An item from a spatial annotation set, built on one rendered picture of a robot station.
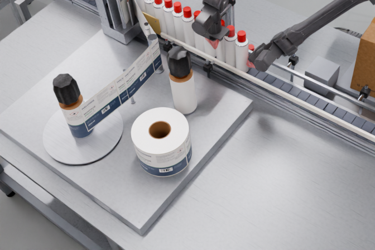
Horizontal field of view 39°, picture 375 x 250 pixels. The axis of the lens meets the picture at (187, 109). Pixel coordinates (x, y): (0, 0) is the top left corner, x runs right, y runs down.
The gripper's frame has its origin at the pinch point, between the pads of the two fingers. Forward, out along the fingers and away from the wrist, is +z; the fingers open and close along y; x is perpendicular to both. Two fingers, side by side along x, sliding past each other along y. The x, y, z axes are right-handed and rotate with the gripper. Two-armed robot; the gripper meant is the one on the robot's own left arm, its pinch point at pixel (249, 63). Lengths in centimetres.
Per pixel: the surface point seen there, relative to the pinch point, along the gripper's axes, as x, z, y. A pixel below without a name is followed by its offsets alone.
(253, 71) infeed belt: 3.8, 4.1, -1.9
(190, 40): -22.2, 17.3, 2.0
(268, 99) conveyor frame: 14.9, -1.4, 5.4
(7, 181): -31, 116, 77
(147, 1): -46, 22, 2
